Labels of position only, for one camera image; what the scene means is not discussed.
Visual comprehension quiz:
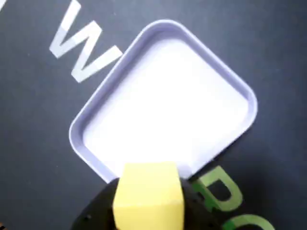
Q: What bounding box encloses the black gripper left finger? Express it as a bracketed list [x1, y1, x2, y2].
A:
[69, 178, 118, 230]

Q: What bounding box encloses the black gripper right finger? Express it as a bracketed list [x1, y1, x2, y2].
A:
[183, 179, 225, 230]

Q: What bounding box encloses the yellow wooden block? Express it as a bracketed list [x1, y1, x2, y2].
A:
[112, 161, 185, 230]

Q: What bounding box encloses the pale lavender tray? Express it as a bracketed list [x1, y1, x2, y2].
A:
[69, 19, 259, 184]

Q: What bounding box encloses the black mat with WOWROBO print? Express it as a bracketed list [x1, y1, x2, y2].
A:
[0, 0, 307, 230]

